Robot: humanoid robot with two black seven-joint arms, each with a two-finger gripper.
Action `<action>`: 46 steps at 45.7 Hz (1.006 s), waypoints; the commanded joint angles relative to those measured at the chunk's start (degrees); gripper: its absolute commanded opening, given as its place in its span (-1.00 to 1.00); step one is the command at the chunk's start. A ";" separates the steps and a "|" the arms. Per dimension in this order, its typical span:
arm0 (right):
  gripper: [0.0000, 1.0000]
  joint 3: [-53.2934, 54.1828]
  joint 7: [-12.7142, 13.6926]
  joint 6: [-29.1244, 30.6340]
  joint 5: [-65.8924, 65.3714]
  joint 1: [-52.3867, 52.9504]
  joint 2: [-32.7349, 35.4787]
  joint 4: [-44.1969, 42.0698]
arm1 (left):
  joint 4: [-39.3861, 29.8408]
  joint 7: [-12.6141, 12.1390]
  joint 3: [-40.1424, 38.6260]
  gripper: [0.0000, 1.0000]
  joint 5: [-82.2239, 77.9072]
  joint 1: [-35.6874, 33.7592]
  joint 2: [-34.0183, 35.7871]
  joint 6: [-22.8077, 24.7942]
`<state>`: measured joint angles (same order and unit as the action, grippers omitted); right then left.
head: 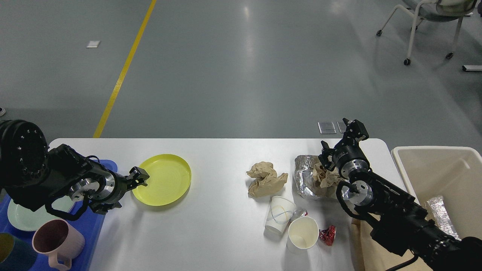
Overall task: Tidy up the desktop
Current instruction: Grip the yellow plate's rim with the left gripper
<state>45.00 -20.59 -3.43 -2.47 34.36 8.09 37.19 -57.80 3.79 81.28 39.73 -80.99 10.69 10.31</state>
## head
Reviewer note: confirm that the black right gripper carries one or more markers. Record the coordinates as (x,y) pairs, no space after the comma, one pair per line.
(347,157)

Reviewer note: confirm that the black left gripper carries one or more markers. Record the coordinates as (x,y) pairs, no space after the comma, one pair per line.
(104,191)

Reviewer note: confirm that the yellow plastic plate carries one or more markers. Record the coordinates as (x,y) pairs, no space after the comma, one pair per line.
(169,179)

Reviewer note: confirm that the pink mug brown inside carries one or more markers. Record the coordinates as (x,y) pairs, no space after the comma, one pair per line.
(60,242)

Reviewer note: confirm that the teal mug yellow inside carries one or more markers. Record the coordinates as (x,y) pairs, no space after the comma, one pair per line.
(16,254)

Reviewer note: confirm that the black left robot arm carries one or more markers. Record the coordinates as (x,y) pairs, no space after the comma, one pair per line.
(61,180)

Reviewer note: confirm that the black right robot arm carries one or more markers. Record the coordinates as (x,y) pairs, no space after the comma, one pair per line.
(398,223)

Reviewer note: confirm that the silver floor socket plate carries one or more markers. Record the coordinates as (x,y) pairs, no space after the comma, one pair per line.
(326,128)

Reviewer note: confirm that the crumpled brown paper on foil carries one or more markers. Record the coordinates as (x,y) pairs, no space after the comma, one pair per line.
(325,182)

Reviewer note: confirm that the crumpled aluminium foil sheet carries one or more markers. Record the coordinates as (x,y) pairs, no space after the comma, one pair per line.
(303,176)

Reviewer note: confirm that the blue plastic tray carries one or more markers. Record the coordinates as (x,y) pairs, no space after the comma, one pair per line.
(89,225)

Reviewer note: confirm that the crumpled brown paper ball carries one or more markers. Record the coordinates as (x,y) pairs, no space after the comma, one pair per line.
(266,180)

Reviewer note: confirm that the white patterned paper cup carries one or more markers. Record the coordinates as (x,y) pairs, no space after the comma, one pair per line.
(279,214)

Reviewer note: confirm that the red foil wrapper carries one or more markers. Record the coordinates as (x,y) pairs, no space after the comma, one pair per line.
(328,235)

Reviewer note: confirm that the pale green plate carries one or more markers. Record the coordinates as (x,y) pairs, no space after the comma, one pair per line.
(27,220)

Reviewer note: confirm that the beige plastic bin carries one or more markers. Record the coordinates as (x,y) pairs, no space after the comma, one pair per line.
(453,172)

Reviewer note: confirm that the brown paper bag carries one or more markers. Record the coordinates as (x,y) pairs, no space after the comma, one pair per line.
(368,255)

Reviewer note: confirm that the foil piece in bin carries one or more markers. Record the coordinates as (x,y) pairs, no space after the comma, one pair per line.
(438,212)

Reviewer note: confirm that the white bar on floor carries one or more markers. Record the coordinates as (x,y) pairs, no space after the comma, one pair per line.
(472,68)

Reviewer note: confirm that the white floor marker tile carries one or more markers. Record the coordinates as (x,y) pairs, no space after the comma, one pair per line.
(93,44)

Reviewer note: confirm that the white wheeled chair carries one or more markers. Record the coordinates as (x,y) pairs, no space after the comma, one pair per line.
(441,11)

